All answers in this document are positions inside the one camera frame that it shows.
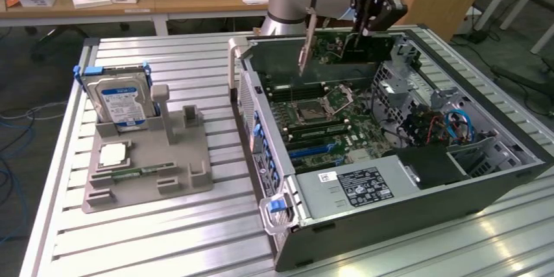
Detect black green graphics card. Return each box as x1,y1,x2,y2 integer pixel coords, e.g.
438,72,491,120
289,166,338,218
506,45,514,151
296,6,395,77

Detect tall metal disk bay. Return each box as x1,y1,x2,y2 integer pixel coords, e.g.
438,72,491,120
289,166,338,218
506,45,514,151
371,42,439,122

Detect metal socket cover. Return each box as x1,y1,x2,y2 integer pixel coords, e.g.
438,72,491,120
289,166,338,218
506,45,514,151
322,84,360,117

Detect CPU socket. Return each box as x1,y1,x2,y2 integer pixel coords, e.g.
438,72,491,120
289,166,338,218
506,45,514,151
292,97,334,125

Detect green motherboard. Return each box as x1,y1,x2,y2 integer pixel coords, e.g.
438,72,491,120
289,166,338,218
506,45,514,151
261,74,406,174

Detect dark RAM stick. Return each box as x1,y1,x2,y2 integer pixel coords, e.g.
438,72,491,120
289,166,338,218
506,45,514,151
287,120,351,140

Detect blue expansion slot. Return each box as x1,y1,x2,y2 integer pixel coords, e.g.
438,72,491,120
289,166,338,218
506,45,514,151
288,145,331,158

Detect low metal disk bay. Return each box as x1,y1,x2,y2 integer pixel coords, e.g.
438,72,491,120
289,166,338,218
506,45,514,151
444,134,523,177

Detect grey power supply unit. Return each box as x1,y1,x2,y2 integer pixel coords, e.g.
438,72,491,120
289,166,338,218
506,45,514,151
284,155,423,219

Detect hard disk in blue caddy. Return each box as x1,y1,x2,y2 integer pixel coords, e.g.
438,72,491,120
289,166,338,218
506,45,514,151
72,62,153,134

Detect black open PC case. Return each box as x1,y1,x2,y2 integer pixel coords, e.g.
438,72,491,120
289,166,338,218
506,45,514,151
228,29,547,273

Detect black chair base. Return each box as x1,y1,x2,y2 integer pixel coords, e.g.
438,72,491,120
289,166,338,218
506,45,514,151
25,25,89,62

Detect silver CPU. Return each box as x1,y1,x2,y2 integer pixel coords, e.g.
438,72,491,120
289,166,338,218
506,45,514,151
99,143,129,167

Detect green RAM stick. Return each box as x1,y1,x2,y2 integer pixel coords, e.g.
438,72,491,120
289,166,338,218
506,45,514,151
92,163,176,180

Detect grey parts rack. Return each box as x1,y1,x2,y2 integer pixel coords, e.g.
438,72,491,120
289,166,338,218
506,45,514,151
81,84,215,215

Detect black wire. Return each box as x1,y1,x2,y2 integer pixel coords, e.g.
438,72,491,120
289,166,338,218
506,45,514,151
370,88,408,149

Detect blue wire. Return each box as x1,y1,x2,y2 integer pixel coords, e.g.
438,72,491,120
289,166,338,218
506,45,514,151
444,110,476,143

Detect red wire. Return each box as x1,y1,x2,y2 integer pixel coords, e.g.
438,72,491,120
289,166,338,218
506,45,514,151
422,121,447,144

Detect white floor cable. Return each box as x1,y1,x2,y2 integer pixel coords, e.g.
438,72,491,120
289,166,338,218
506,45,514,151
0,101,65,121

